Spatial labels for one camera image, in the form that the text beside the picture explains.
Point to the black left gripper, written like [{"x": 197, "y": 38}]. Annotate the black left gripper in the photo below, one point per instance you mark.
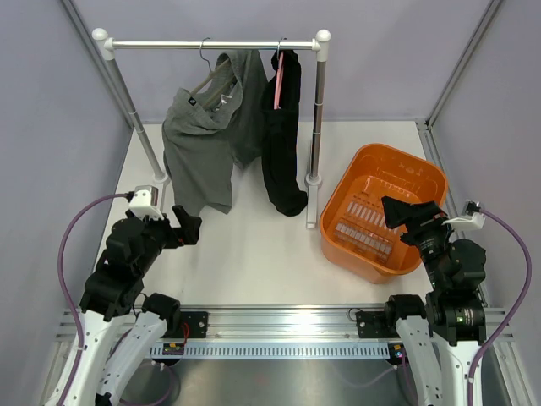
[{"x": 189, "y": 227}]

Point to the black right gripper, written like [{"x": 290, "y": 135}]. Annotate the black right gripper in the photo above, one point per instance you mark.
[{"x": 423, "y": 216}]

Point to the grey shorts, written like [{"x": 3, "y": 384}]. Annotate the grey shorts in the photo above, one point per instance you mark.
[{"x": 203, "y": 146}]

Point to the black shorts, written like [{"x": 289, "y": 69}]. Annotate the black shorts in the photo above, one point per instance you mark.
[{"x": 279, "y": 144}]

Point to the grey clothes hanger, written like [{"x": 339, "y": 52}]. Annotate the grey clothes hanger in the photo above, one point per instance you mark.
[{"x": 219, "y": 80}]

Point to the pink clothes hanger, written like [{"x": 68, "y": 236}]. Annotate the pink clothes hanger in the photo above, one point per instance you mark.
[{"x": 279, "y": 76}]

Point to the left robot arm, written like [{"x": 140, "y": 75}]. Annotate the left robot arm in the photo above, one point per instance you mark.
[{"x": 101, "y": 363}]

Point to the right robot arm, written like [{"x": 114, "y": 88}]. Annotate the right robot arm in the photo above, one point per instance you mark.
[{"x": 455, "y": 269}]

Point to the orange plastic laundry basket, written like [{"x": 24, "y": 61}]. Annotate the orange plastic laundry basket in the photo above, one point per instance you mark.
[{"x": 353, "y": 231}]

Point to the white and chrome clothes rack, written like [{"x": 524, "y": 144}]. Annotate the white and chrome clothes rack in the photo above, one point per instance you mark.
[{"x": 320, "y": 45}]

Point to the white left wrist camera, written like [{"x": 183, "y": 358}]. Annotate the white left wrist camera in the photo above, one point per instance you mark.
[{"x": 143, "y": 203}]

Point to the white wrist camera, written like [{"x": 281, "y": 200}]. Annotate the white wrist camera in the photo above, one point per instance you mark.
[
  {"x": 471, "y": 219},
  {"x": 143, "y": 203}
]

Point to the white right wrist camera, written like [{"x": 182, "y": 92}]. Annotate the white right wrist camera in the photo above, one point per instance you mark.
[{"x": 471, "y": 219}]

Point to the aluminium mounting rail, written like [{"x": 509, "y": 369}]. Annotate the aluminium mounting rail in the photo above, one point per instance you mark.
[{"x": 297, "y": 324}]

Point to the white slotted cable duct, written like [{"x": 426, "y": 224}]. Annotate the white slotted cable duct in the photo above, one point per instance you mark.
[{"x": 352, "y": 350}]

